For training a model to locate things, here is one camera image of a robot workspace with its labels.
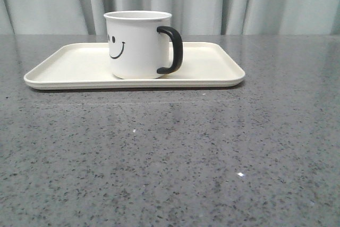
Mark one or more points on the white smiley mug black handle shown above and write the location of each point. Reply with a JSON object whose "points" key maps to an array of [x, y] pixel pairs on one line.
{"points": [[142, 44]]}

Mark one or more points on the cream rectangular tray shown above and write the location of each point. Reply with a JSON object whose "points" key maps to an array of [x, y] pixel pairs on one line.
{"points": [[86, 66]]}

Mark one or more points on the grey curtain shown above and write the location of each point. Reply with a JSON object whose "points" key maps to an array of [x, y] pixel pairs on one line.
{"points": [[190, 17]]}

